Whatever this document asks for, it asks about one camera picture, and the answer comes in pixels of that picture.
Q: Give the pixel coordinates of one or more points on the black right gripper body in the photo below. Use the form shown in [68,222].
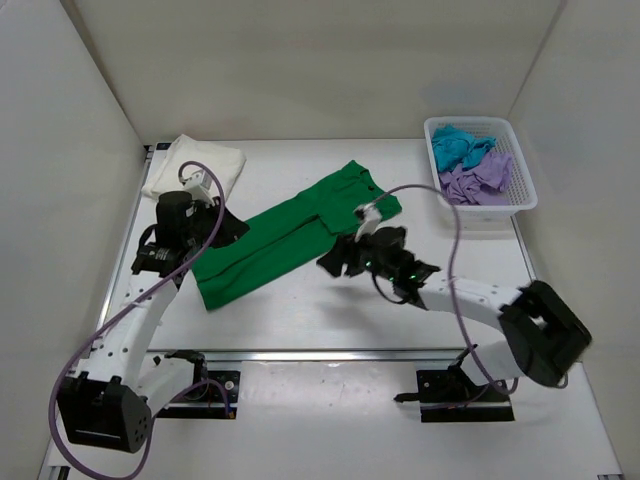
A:
[361,258]

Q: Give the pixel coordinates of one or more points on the green t-shirt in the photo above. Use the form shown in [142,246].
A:
[289,235]

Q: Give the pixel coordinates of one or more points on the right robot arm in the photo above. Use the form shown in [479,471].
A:
[542,337]

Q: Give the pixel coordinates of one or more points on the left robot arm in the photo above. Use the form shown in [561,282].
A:
[109,401]

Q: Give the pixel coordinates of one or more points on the lilac t-shirt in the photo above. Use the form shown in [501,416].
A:
[484,185]

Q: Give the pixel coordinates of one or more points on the teal t-shirt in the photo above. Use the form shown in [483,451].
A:
[453,147]

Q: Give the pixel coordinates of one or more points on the white plastic basket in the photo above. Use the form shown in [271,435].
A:
[521,192]

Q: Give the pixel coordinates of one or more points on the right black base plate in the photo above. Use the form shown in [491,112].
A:
[445,396]

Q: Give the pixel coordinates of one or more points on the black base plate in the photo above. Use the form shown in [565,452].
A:
[445,396]
[208,403]

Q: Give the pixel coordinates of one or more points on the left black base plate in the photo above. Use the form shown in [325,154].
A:
[208,403]

